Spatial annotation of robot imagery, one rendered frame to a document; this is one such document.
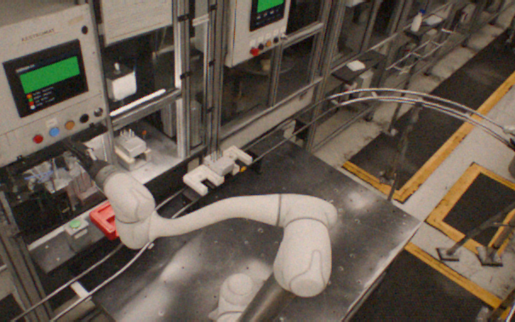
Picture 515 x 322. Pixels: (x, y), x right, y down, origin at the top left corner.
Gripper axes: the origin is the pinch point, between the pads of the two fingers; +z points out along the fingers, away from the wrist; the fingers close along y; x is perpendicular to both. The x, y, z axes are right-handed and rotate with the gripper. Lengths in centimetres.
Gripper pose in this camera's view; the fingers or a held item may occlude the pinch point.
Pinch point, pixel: (71, 145)
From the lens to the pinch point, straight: 166.9
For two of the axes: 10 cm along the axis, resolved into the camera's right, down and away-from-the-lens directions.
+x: -6.6, 4.5, -6.0
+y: 1.0, -7.4, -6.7
